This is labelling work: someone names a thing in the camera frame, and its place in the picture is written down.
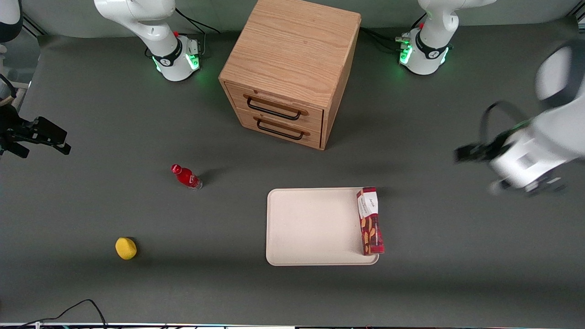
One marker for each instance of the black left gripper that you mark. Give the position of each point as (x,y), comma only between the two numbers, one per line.
(485,150)

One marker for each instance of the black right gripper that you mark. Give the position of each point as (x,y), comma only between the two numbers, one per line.
(13,128)

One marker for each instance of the red cookie box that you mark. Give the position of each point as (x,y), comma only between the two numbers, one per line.
(371,228)

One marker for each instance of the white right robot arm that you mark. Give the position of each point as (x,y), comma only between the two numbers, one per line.
(164,45)

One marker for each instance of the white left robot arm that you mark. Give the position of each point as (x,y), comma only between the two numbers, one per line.
(562,123)

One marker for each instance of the cream plastic tray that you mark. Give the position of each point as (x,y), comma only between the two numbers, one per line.
(315,228)

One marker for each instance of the yellow lemon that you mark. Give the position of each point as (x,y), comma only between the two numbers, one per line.
(125,249)

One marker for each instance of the grey base connector plug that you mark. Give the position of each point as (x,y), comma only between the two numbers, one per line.
(403,39)

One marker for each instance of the red soda bottle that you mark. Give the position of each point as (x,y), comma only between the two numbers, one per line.
(186,177)

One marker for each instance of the wooden drawer front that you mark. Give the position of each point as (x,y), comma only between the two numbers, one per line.
(315,119)
(315,139)

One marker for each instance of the wooden drawer cabinet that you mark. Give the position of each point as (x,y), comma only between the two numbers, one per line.
(292,45)

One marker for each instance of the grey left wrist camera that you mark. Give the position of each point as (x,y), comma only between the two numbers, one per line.
(544,185)

